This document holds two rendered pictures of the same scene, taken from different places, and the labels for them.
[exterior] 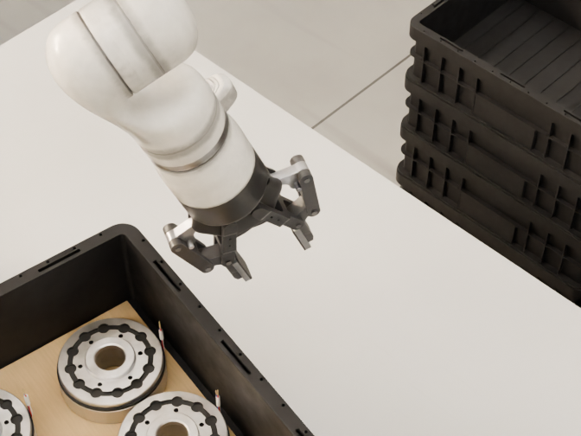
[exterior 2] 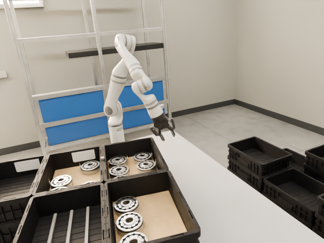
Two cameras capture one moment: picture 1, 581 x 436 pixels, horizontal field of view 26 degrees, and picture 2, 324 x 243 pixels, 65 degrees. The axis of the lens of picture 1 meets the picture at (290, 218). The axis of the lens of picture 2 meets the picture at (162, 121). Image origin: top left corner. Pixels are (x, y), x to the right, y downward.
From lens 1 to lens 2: 0.73 m
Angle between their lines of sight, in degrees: 34
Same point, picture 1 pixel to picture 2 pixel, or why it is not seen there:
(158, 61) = (144, 86)
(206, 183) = (153, 112)
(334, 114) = not seen: hidden behind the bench
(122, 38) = (140, 82)
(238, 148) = (158, 108)
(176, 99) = (149, 96)
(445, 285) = (211, 169)
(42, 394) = (131, 160)
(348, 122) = not seen: hidden behind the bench
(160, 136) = (145, 101)
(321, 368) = (183, 176)
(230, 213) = (157, 119)
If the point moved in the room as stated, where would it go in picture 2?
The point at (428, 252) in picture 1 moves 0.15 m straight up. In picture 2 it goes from (210, 165) to (210, 143)
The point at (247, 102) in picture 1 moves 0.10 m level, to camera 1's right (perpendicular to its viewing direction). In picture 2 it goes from (189, 144) to (202, 145)
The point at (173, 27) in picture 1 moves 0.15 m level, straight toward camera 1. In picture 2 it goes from (147, 81) to (136, 88)
